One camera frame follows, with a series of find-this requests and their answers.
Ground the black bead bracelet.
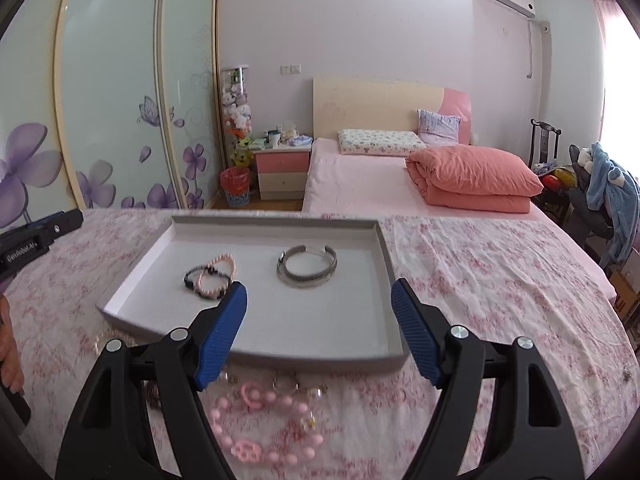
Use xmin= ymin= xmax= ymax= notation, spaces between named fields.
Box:
xmin=183 ymin=263 xmax=234 ymax=302

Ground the small pink pearl bracelet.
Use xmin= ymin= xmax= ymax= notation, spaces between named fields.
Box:
xmin=195 ymin=252 xmax=237 ymax=298

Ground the wide silver cuff bracelet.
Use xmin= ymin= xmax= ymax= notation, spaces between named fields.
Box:
xmin=278 ymin=244 xmax=340 ymax=283

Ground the thin silver bangle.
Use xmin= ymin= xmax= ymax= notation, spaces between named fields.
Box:
xmin=277 ymin=246 xmax=331 ymax=288

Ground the person's left hand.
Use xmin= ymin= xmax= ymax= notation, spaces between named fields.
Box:
xmin=0 ymin=296 xmax=25 ymax=393

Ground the grey cardboard tray box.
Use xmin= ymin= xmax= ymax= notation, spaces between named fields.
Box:
xmin=96 ymin=216 xmax=408 ymax=373

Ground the pink floral bedsheet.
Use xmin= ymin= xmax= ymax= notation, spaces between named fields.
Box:
xmin=6 ymin=209 xmax=639 ymax=479

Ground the red waste bin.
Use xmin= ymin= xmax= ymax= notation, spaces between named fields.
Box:
xmin=220 ymin=167 xmax=252 ymax=208

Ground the pink bed mattress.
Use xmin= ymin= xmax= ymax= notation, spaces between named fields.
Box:
xmin=303 ymin=139 xmax=616 ymax=301

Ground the pink bedside table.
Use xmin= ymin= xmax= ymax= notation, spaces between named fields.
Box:
xmin=253 ymin=144 xmax=312 ymax=202

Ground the folded salmon duvet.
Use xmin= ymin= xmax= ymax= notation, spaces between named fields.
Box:
xmin=406 ymin=144 xmax=544 ymax=214

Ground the sliding wardrobe with flower print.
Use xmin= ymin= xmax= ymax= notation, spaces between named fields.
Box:
xmin=1 ymin=0 xmax=224 ymax=229

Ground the white mug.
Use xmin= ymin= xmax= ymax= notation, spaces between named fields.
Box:
xmin=268 ymin=130 xmax=281 ymax=148

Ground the floral white pillow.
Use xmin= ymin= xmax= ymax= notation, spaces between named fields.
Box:
xmin=337 ymin=129 xmax=426 ymax=157

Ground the lilac patterned pillow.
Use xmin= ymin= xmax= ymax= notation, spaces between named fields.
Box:
xmin=416 ymin=110 xmax=461 ymax=145

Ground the clear tube of plush toys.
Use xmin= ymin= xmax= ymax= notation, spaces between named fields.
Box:
xmin=219 ymin=65 xmax=253 ymax=166

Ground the cream pink headboard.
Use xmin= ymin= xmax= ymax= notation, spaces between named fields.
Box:
xmin=312 ymin=78 xmax=472 ymax=143

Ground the dark wooden chair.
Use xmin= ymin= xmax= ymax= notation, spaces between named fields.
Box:
xmin=528 ymin=118 xmax=562 ymax=169

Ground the pink curtain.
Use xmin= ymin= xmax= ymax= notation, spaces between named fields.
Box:
xmin=590 ymin=0 xmax=616 ymax=70

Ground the large pink bead necklace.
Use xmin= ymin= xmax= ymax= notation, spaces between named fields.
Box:
xmin=208 ymin=379 xmax=326 ymax=463

